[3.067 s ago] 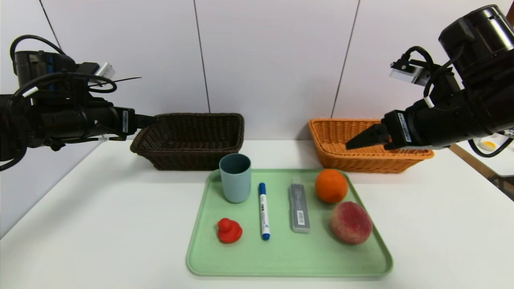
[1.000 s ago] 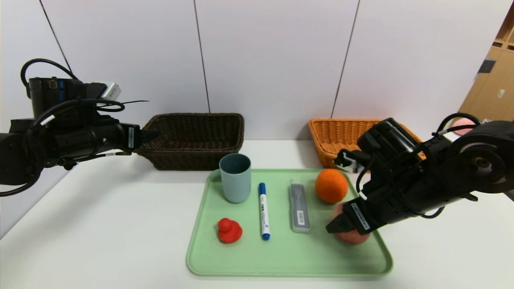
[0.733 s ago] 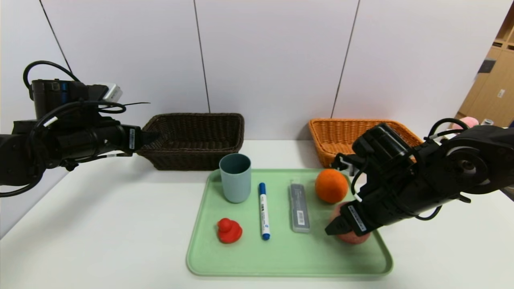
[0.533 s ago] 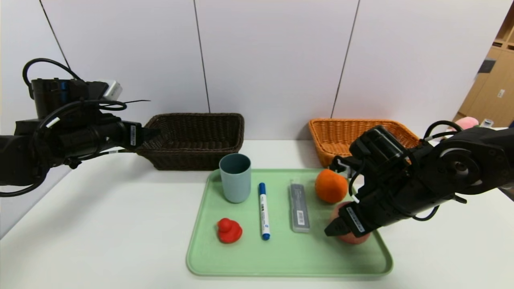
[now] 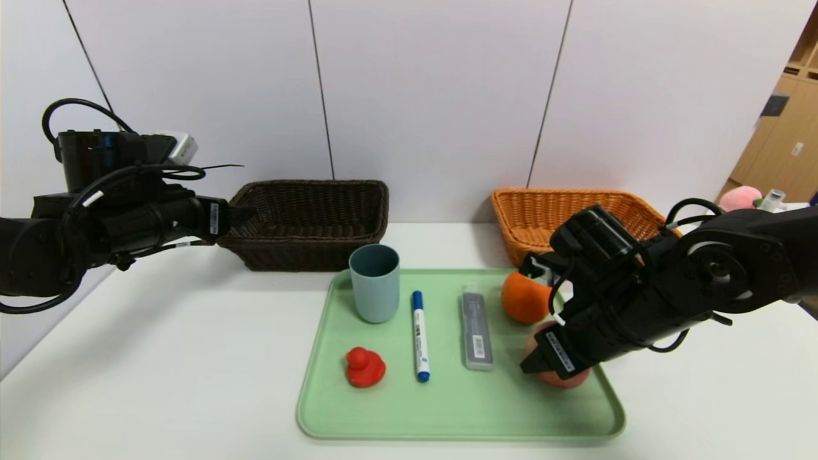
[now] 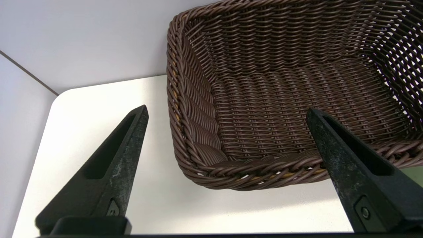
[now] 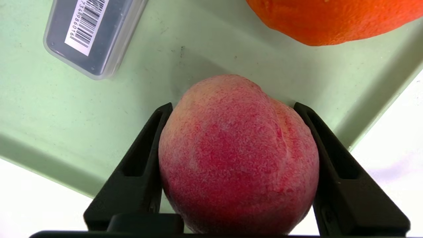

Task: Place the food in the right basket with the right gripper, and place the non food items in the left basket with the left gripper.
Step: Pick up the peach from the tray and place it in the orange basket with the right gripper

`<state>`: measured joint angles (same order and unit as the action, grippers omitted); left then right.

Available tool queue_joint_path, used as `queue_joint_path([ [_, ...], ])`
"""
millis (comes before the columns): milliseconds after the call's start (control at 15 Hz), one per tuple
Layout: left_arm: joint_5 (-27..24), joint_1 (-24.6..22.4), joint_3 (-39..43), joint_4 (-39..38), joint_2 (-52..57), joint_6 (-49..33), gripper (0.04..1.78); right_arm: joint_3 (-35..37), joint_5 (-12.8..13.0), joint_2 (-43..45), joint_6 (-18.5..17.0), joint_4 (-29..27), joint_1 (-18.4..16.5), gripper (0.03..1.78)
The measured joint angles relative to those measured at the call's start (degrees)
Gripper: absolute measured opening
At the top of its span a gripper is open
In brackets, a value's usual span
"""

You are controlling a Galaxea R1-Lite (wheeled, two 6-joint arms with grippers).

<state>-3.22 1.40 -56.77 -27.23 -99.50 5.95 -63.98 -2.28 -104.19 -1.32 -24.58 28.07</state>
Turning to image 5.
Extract dark brown wicker basket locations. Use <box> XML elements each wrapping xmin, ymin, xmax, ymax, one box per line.
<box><xmin>217</xmin><ymin>180</ymin><xmax>389</xmax><ymax>272</ymax></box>

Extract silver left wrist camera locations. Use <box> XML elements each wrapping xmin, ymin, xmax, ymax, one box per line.
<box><xmin>155</xmin><ymin>131</ymin><xmax>199</xmax><ymax>165</ymax></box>

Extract light wooden cabinet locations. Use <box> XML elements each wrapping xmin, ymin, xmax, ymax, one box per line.
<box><xmin>716</xmin><ymin>3</ymin><xmax>818</xmax><ymax>205</ymax></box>

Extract pink plush toy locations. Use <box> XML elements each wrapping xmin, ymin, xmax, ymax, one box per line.
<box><xmin>720</xmin><ymin>185</ymin><xmax>763</xmax><ymax>213</ymax></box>

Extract clear grey pencil lead case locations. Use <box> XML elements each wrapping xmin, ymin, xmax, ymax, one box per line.
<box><xmin>460</xmin><ymin>287</ymin><xmax>494</xmax><ymax>371</ymax></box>

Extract white marker with blue cap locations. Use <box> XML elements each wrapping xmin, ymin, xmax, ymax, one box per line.
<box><xmin>411</xmin><ymin>291</ymin><xmax>431</xmax><ymax>383</ymax></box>

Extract light green plastic tray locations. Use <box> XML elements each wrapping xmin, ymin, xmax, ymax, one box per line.
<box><xmin>296</xmin><ymin>268</ymin><xmax>626</xmax><ymax>441</ymax></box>

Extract orange fruit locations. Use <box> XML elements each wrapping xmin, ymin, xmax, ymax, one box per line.
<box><xmin>502</xmin><ymin>272</ymin><xmax>553</xmax><ymax>325</ymax></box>

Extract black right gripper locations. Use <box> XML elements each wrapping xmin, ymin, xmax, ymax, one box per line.
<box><xmin>520</xmin><ymin>296</ymin><xmax>633</xmax><ymax>380</ymax></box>

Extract red pink peach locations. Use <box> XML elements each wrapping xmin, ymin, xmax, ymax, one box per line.
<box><xmin>525</xmin><ymin>321</ymin><xmax>592</xmax><ymax>389</ymax></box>

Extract red rubber duck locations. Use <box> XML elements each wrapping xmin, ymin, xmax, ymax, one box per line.
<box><xmin>345</xmin><ymin>347</ymin><xmax>387</xmax><ymax>388</ymax></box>

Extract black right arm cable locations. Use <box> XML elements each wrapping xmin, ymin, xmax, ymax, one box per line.
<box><xmin>665</xmin><ymin>198</ymin><xmax>726</xmax><ymax>231</ymax></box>

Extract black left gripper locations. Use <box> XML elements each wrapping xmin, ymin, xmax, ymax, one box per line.
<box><xmin>150</xmin><ymin>195</ymin><xmax>257</xmax><ymax>245</ymax></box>

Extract orange wicker basket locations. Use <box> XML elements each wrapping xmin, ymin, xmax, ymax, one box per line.
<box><xmin>491</xmin><ymin>188</ymin><xmax>681</xmax><ymax>269</ymax></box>

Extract light blue plastic cup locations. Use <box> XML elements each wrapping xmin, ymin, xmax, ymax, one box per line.
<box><xmin>348</xmin><ymin>244</ymin><xmax>401</xmax><ymax>324</ymax></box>

